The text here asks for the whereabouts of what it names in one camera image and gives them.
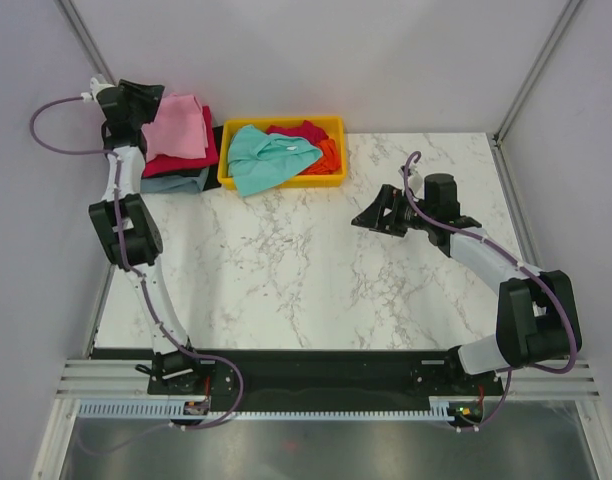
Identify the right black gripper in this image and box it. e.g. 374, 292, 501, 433
351, 184, 435, 238

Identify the pink t shirt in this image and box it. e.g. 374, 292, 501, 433
141, 94, 208, 162

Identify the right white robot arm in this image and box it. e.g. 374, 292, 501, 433
351, 174, 582, 394

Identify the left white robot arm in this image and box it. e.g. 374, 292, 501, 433
84, 77, 208, 395

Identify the folded crimson t shirt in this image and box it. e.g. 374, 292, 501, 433
142, 106, 219, 178

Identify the orange t shirt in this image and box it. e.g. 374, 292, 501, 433
301, 138, 341, 175

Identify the yellow plastic bin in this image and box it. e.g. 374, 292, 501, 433
217, 116, 348, 197

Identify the folded grey blue t shirt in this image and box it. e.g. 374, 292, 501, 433
141, 168, 209, 194

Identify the dark red t shirt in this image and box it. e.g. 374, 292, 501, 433
265, 120, 329, 145

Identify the folded black t shirt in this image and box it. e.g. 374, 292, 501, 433
201, 126, 223, 192

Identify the teal t shirt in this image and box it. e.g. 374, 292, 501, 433
227, 125, 322, 197

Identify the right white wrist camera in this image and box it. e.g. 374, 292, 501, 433
402, 168, 424, 194

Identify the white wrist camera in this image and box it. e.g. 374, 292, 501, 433
81, 74, 114, 103
402, 168, 424, 194

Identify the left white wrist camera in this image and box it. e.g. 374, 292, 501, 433
81, 74, 114, 103

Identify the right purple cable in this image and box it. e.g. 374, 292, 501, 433
403, 152, 582, 436

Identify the left aluminium frame post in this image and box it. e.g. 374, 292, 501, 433
56, 0, 118, 112

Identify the aluminium frame post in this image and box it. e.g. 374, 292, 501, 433
56, 0, 118, 112
488, 0, 586, 149

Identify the white slotted cable duct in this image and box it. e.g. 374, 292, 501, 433
77, 399, 454, 421

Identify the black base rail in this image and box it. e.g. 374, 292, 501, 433
92, 349, 503, 411

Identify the right aluminium frame post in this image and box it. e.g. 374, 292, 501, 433
488, 0, 586, 149

